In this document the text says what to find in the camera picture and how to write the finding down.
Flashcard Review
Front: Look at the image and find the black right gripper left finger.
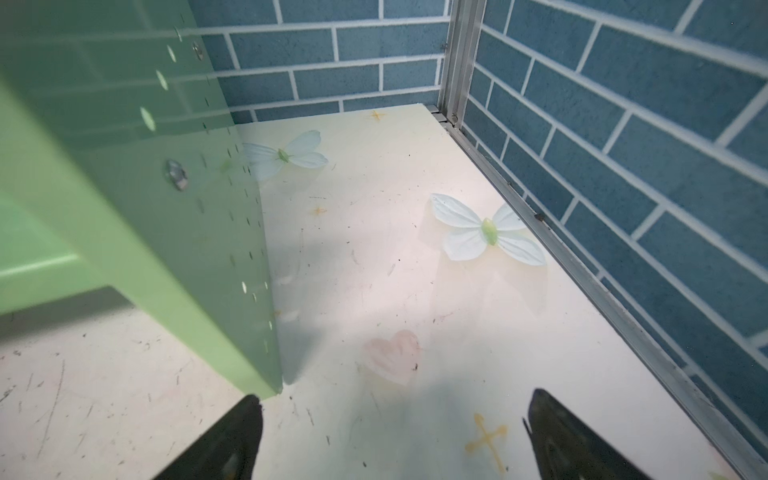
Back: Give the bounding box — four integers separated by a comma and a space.
155, 394, 264, 480

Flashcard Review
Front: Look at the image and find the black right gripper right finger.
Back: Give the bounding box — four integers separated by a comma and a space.
523, 388, 649, 480

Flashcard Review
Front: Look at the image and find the green two-tier shelf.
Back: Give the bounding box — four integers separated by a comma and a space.
1, 1, 283, 398

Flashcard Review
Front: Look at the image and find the aluminium corner frame post right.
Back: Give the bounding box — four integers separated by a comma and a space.
438, 0, 487, 129

